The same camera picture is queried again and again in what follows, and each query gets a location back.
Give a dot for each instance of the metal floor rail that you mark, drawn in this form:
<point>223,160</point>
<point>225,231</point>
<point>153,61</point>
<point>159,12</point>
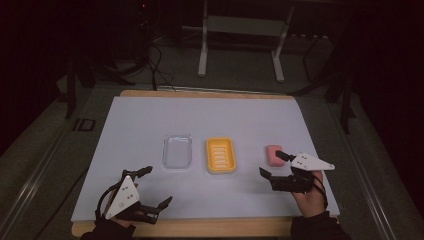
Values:
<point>370,181</point>
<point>35,180</point>

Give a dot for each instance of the yellow soap dish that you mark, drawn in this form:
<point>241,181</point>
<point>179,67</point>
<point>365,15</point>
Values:
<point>220,156</point>

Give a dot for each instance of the black tripod stand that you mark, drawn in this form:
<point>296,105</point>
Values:
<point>70,86</point>
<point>346,100</point>

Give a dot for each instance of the white table mat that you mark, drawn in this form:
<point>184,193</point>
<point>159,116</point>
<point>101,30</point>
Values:
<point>200,116</point>

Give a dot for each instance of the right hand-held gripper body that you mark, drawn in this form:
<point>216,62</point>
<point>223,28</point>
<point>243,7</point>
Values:
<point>311,162</point>

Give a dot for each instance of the white metal stand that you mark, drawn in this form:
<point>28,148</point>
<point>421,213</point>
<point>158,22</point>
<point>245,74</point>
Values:
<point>243,26</point>

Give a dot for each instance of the pink soap bar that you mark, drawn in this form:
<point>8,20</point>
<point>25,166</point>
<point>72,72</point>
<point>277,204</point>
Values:
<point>274,156</point>

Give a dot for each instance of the person's left hand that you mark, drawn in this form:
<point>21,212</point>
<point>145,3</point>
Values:
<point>122,222</point>

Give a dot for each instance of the clear plastic lid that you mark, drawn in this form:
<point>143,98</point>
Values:
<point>177,151</point>

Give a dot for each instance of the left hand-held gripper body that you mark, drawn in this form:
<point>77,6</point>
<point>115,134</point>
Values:
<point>122,197</point>

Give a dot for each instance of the person's right hand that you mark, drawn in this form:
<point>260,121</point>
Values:
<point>310,202</point>

